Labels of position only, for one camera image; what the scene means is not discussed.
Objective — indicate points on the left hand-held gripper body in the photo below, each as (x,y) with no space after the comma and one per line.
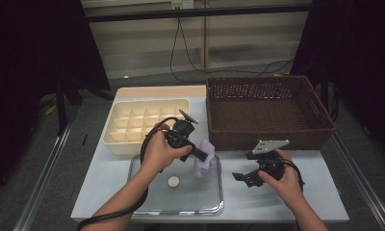
(179,133)

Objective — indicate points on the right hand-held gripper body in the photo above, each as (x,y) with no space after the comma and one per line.
(269,163)

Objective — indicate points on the lavender sock pair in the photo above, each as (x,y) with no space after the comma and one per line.
(204,157)

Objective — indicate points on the brown woven basket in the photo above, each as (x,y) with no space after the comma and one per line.
(277,122)

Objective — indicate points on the cream divided organizer box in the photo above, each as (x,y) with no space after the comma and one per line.
(133,118)

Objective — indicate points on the person's left hand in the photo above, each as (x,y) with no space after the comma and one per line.
(160,154)

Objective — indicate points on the person's right hand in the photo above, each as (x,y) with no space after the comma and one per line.
(288,186)

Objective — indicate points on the round white disc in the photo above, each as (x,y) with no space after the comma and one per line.
(173,181)

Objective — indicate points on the metal tray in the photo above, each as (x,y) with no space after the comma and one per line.
(197,195)

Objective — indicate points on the small black stick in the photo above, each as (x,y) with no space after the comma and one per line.
(85,139)

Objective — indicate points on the black stand leg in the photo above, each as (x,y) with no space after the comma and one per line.
(61,106)

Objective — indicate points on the black horizontal bar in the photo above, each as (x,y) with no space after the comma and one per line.
(197,12)

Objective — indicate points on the black curtain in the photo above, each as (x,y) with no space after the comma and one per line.
(357,64)
(27,80)

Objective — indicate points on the metal floor rail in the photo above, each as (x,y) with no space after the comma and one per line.
(367,192)
(43,179)

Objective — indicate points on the white wall socket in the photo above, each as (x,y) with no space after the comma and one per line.
(182,4)

